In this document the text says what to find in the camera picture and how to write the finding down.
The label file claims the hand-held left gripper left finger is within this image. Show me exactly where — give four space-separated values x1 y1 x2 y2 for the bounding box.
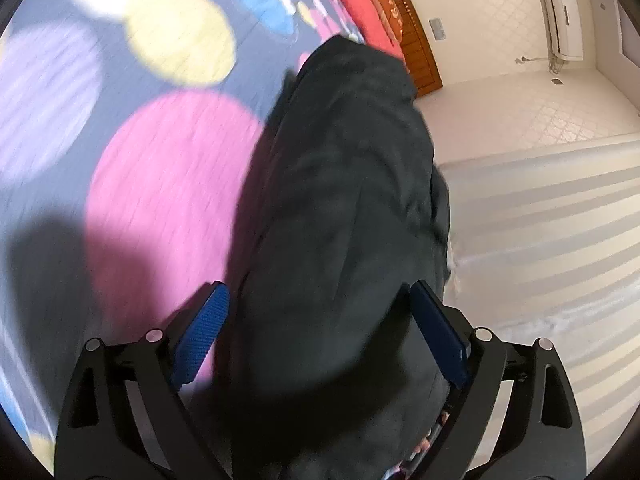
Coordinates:
52 281 233 480

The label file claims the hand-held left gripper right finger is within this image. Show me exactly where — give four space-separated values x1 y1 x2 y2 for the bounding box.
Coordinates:
409 280 587 480

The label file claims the black padded jacket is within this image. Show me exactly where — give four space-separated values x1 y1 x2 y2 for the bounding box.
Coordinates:
212 35 453 480

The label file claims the dotted colourful bed blanket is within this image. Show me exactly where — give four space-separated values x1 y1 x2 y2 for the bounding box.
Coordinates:
0 0 373 480

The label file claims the wooden headboard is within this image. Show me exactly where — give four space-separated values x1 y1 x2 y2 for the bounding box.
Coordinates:
350 0 445 99

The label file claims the orange patterned pillow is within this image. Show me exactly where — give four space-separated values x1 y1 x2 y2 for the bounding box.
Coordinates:
367 0 410 37

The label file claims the white air conditioner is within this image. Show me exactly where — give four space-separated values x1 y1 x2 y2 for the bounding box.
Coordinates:
531 0 586 62

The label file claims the white power cord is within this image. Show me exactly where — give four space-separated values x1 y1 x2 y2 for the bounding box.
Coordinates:
515 54 567 74

